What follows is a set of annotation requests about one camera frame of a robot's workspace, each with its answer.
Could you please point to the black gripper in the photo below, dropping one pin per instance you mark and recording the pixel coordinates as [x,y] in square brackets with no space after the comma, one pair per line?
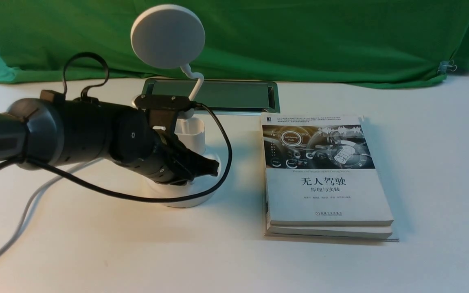
[164,159]

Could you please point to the white desk lamp with sockets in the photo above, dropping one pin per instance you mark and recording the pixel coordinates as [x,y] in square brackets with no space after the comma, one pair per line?
[171,36]

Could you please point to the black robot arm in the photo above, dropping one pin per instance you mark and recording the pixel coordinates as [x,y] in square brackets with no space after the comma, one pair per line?
[140,138]

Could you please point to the top white paperback book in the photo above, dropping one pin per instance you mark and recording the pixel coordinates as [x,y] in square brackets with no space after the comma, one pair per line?
[319,171]

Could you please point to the white paperback book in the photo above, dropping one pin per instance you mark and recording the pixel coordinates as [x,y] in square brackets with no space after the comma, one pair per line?
[319,171]
[382,234]

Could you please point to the bottom white paperback book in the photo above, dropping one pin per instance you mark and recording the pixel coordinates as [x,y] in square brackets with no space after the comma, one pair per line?
[382,234]

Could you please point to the green backdrop cloth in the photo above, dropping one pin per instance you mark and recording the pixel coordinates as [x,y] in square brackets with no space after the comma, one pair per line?
[382,44]

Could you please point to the silver binder clip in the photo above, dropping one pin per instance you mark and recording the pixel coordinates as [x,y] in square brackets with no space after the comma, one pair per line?
[446,66]

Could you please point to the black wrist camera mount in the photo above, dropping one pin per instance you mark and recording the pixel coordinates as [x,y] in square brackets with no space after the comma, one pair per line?
[163,111]

